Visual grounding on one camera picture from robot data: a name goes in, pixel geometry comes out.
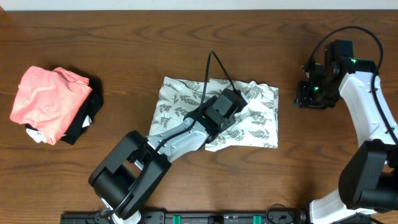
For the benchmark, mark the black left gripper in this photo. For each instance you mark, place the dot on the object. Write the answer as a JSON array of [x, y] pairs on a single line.
[[229, 122]]

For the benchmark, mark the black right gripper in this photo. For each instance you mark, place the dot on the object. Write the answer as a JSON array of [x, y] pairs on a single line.
[[304, 101]]

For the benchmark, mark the white fern print dress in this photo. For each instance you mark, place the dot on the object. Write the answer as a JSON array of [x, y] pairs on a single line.
[[256, 125]]

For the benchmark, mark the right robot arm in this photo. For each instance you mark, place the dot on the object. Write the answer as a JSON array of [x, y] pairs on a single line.
[[368, 183]]

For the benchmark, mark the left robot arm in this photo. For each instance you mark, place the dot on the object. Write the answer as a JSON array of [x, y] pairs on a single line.
[[129, 174]]

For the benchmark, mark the folded black garment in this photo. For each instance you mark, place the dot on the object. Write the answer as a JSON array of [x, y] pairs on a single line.
[[84, 115]]

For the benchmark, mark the folded coral pink garment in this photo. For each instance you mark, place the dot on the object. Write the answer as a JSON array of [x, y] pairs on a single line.
[[34, 86]]

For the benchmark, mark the white crumpled cloth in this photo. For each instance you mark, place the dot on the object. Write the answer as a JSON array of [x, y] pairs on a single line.
[[38, 137]]

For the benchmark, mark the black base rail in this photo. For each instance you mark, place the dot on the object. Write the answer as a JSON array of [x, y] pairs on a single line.
[[275, 214]]

